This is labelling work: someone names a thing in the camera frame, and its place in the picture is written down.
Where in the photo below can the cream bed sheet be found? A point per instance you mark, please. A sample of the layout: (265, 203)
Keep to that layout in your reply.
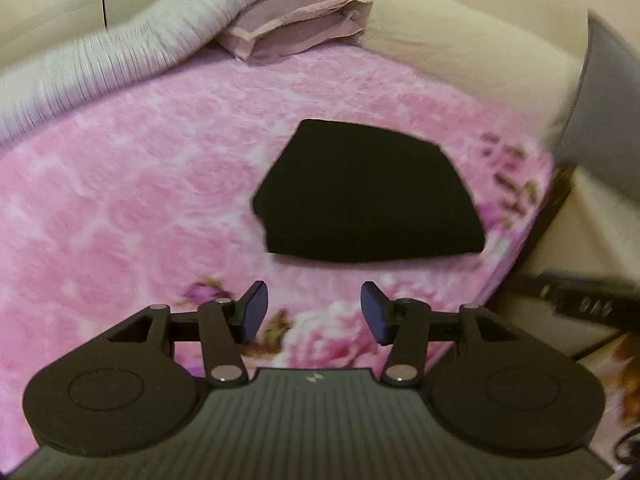
(465, 35)

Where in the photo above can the black power strip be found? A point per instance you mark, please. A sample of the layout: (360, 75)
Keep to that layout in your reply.
(580, 295)

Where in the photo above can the pink rose blanket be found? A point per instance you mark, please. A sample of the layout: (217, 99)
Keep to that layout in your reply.
(125, 200)

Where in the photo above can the black garment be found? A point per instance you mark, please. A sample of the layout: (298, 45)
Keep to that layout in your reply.
(365, 195)

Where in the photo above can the grey striped quilt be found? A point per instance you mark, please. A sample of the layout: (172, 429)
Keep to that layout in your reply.
(125, 35)

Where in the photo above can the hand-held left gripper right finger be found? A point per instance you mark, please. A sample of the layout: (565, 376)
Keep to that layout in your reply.
(372, 310)

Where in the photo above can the mauve pillow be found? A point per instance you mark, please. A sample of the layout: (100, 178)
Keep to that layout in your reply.
(290, 22)

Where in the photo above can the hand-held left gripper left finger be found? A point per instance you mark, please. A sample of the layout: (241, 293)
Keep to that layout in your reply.
(253, 312)

